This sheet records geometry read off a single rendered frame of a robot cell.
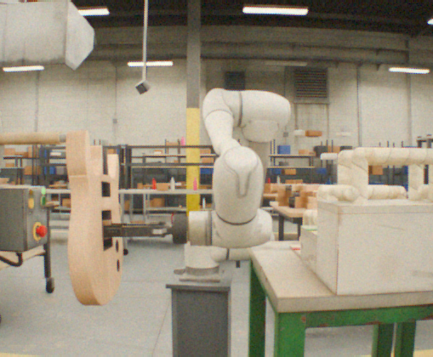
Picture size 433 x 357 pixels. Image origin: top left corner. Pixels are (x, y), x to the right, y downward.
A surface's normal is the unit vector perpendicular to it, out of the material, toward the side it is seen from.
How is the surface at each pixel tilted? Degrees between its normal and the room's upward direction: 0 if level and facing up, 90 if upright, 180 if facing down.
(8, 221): 90
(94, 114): 90
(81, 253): 82
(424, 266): 90
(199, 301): 90
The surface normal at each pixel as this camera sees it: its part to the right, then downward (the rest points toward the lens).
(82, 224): 0.01, -0.53
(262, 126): 0.09, 0.55
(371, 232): 0.00, 0.01
